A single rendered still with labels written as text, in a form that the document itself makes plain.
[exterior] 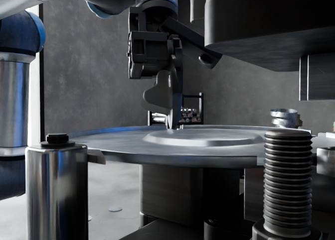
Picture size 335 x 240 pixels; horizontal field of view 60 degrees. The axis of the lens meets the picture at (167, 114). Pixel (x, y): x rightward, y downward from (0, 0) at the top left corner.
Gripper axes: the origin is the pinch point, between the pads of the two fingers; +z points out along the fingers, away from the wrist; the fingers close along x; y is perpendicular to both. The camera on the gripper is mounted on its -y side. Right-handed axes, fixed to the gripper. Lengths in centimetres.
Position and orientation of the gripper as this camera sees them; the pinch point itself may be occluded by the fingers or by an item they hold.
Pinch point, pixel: (176, 121)
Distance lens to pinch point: 46.2
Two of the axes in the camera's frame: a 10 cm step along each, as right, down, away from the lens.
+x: 1.8, -3.0, -9.4
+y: -9.8, 0.0, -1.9
